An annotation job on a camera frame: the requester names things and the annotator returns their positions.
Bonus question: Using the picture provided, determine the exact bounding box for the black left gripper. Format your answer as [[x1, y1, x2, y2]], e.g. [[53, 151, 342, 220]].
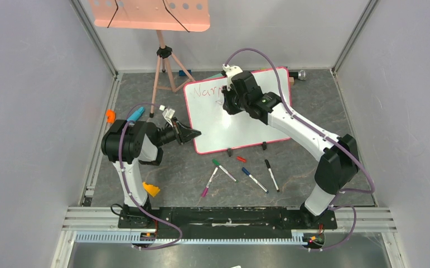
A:
[[154, 117, 200, 147]]

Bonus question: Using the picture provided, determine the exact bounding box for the pink framed whiteboard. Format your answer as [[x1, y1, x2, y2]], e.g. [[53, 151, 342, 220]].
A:
[[183, 76, 289, 155]]

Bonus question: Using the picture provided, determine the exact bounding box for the red marker cap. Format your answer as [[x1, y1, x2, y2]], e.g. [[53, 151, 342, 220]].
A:
[[236, 156, 247, 163]]

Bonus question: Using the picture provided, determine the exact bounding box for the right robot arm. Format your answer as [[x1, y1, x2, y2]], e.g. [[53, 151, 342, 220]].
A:
[[222, 66, 359, 228]]

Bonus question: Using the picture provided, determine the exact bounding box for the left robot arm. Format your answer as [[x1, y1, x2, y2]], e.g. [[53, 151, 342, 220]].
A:
[[101, 117, 202, 228]]

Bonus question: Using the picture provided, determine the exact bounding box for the green whiteboard marker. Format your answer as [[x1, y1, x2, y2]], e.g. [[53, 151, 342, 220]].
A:
[[212, 159, 238, 183]]

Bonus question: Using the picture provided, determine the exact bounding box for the purple whiteboard marker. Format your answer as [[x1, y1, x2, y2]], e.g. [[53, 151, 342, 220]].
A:
[[201, 166, 219, 197]]

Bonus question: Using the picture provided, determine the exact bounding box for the blue whiteboard marker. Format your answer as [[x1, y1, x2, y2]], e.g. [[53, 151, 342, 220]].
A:
[[241, 167, 269, 194]]

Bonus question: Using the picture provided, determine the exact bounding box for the black whiteboard marker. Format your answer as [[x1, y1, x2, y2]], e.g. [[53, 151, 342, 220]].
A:
[[264, 159, 280, 193]]

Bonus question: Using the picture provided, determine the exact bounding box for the mint green cylinder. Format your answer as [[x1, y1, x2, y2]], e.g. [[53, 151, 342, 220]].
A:
[[205, 73, 224, 80]]

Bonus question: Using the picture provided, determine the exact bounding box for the black microphone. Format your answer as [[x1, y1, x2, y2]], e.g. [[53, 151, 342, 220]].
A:
[[288, 70, 306, 81]]

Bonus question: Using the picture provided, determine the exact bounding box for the orange stair toy block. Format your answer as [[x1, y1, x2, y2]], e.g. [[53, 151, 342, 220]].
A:
[[143, 182, 161, 197]]

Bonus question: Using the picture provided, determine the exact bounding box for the pink music stand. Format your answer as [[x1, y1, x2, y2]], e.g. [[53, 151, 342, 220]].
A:
[[89, 0, 210, 103]]

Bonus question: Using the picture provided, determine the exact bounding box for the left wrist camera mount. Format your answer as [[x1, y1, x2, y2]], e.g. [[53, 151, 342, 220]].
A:
[[159, 105, 175, 126]]

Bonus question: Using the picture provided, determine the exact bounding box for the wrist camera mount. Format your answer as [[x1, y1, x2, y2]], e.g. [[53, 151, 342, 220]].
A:
[[222, 64, 243, 91], [159, 105, 175, 126]]

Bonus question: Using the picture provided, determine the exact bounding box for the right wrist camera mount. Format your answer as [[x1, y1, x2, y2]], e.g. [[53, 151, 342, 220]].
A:
[[222, 64, 243, 91]]

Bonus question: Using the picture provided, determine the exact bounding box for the orange toy block at wall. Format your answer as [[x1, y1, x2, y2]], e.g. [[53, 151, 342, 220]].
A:
[[105, 109, 116, 124]]

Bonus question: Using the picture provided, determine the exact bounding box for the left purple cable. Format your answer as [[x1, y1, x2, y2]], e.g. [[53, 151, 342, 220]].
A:
[[118, 103, 183, 251]]

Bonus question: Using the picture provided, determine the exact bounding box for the purple cable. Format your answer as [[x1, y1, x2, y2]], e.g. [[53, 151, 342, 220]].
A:
[[224, 47, 376, 253], [118, 103, 183, 251]]

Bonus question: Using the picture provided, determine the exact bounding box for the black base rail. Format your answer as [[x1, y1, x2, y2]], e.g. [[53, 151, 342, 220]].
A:
[[118, 205, 337, 240]]

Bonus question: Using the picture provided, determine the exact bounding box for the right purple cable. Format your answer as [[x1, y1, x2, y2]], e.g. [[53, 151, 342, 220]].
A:
[[224, 47, 376, 253]]

